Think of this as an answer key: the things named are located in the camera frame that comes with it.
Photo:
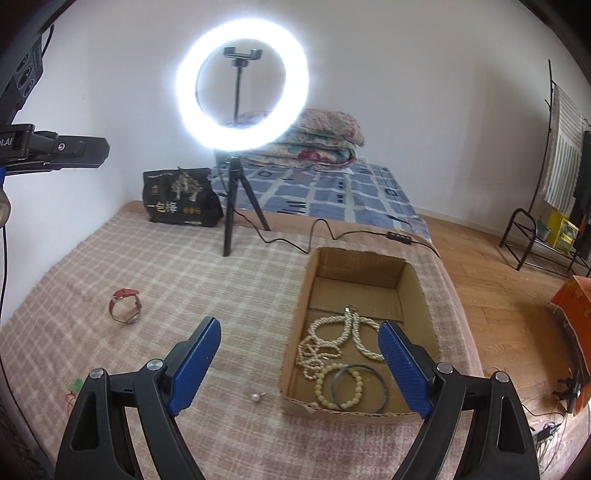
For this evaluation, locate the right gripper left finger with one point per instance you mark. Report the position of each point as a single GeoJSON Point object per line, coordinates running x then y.
{"type": "Point", "coordinates": [165, 387]}

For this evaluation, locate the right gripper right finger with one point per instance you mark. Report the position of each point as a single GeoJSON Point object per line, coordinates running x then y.
{"type": "Point", "coordinates": [434, 390]}

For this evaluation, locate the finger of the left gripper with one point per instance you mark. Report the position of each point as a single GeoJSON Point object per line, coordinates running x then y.
{"type": "Point", "coordinates": [73, 152]}

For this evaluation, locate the red wrist watch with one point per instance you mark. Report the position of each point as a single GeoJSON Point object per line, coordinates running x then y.
{"type": "Point", "coordinates": [125, 306]}

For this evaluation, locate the left hand in white glove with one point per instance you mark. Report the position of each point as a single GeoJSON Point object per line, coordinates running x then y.
{"type": "Point", "coordinates": [5, 208]}

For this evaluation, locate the open cardboard box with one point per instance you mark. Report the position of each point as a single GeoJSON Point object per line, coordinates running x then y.
{"type": "Point", "coordinates": [333, 369]}

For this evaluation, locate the black snack bag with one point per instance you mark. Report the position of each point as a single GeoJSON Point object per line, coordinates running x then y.
{"type": "Point", "coordinates": [181, 197]}

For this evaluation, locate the small black tripod on floor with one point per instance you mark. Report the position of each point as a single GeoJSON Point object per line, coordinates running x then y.
{"type": "Point", "coordinates": [569, 394]}

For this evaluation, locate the orange cloth covered box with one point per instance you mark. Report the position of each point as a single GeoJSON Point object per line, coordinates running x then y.
{"type": "Point", "coordinates": [573, 300]}

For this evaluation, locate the black tripod stand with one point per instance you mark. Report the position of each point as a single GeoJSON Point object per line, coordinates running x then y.
{"type": "Point", "coordinates": [227, 176]}

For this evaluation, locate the black clothes rack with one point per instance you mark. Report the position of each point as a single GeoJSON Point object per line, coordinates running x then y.
{"type": "Point", "coordinates": [519, 238]}

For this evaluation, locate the black phone holder clamp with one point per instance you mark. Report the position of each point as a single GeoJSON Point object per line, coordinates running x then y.
{"type": "Point", "coordinates": [242, 60]}

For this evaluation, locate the yellow box on rack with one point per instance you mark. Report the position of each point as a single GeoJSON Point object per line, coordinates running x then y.
{"type": "Point", "coordinates": [563, 233]}

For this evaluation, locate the blue patterned mattress sheet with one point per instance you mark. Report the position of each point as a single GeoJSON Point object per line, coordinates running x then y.
{"type": "Point", "coordinates": [363, 193]}

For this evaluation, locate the dark hanging clothes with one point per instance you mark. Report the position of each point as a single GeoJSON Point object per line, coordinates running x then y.
{"type": "Point", "coordinates": [580, 215]}

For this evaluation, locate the striped hanging towel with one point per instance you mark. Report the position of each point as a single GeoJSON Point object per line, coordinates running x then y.
{"type": "Point", "coordinates": [563, 157]}

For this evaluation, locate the folded floral quilt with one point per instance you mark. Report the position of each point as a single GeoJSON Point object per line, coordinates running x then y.
{"type": "Point", "coordinates": [320, 139]}

